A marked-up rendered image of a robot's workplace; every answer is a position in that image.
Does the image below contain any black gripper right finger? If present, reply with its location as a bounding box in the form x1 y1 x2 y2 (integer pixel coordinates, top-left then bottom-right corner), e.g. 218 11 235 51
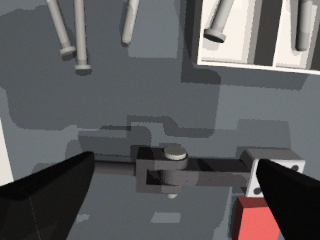
256 159 320 240

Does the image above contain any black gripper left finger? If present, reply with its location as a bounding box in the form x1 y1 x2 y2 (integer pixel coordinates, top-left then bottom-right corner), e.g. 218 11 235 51
0 151 95 240

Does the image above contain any dark grey flat bar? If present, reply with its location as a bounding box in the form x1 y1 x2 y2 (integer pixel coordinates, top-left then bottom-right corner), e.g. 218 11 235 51
160 158 251 187

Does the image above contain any red block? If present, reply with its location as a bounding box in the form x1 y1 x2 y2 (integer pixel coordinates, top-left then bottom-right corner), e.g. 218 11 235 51
231 196 280 240

